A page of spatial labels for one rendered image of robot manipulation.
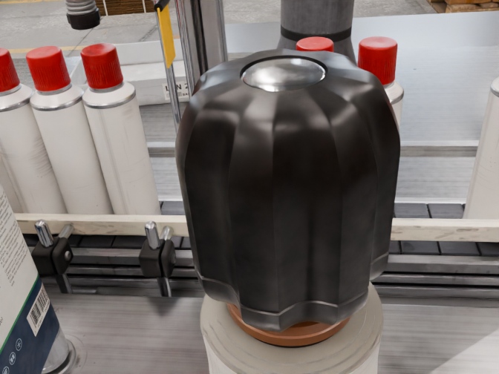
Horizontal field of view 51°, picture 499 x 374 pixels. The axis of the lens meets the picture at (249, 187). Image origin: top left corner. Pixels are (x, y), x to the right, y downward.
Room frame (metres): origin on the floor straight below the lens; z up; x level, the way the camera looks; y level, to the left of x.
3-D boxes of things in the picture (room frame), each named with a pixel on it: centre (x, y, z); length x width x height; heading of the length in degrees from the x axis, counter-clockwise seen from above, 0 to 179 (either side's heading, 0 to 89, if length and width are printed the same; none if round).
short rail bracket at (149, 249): (0.38, 0.09, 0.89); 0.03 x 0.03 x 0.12; 81
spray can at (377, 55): (0.43, -0.12, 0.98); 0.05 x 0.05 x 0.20
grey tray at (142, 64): (0.98, 0.18, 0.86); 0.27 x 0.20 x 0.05; 91
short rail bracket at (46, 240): (0.41, 0.20, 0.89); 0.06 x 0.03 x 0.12; 171
